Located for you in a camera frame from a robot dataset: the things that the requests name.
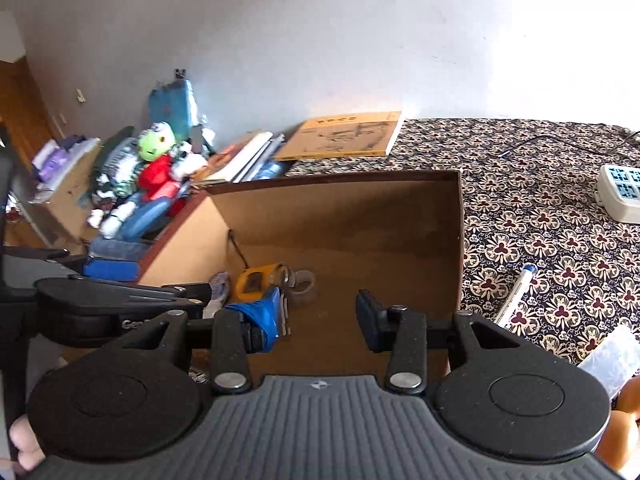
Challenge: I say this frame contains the white papers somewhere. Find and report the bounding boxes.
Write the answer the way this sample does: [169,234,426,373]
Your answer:
[32,137,101,191]

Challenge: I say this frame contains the blue plastic packet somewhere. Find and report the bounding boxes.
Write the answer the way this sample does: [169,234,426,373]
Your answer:
[250,160,288,181]

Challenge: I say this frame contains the white printed packet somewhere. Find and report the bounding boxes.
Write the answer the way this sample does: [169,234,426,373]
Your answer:
[209,272,232,317]

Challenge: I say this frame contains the wooden door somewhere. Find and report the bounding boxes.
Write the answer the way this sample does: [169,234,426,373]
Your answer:
[0,57,58,171]

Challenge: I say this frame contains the yellow book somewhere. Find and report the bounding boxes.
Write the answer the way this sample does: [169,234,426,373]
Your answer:
[274,111,405,162]

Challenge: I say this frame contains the blue glasses case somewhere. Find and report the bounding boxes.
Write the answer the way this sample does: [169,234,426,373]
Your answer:
[122,197,173,241]

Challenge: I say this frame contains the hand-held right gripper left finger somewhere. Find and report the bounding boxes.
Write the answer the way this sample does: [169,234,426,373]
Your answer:
[119,287,285,395]

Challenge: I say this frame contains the purple tissue pack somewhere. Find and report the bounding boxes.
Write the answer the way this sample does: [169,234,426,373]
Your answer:
[32,147,71,183]

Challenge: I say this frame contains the black cable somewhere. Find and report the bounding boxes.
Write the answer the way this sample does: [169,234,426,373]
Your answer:
[500,130,640,158]

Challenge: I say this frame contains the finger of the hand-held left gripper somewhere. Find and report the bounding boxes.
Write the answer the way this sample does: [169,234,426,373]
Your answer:
[67,275,213,319]

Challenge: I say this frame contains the dark green cloth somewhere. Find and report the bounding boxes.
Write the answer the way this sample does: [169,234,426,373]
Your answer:
[95,126,137,166]

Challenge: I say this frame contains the large cardboard box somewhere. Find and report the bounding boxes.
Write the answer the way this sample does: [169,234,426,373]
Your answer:
[27,145,103,246]

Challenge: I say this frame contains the brown cardboard box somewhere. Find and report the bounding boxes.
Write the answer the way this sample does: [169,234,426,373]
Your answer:
[135,170,466,391]

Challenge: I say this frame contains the blue patterned cloth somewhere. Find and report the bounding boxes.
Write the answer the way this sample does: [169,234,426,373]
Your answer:
[82,237,153,281]

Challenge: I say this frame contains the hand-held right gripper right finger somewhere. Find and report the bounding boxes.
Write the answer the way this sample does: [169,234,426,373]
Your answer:
[355,289,523,396]

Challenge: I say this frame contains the white power strip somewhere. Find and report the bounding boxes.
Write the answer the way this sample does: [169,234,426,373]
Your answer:
[596,162,640,224]

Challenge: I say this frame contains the grey patterned cloth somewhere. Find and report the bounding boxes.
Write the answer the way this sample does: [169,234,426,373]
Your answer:
[102,142,143,196]

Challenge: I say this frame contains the orange tape measure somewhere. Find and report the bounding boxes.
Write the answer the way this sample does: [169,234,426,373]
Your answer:
[235,262,291,306]

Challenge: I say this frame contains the clear plastic bag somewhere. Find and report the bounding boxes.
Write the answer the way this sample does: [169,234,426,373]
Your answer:
[575,324,638,403]

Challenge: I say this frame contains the orange cover book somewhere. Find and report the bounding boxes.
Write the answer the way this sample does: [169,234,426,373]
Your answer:
[192,132,273,183]

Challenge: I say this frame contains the clear tape roll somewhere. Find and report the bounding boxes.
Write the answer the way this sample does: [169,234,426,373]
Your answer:
[287,270,317,308]

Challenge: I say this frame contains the white book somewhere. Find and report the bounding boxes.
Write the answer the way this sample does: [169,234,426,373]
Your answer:
[232,132,286,183]

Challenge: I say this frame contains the black and white plush toy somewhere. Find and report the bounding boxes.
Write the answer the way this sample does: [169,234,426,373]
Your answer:
[170,141,208,181]

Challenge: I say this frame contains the green frog plush toy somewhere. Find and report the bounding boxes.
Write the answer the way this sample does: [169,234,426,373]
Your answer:
[136,122,181,201]

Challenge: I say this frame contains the person's left hand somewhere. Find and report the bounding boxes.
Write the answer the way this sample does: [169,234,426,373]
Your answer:
[9,416,47,473]

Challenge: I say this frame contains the teal bag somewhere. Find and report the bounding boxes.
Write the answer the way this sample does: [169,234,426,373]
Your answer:
[147,77,201,136]

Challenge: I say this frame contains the white marker with blue cap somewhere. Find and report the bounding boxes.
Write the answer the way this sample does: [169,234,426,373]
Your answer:
[492,265,538,328]

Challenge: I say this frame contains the orange-brown rounded object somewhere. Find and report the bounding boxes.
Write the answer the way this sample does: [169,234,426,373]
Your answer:
[594,375,640,473]

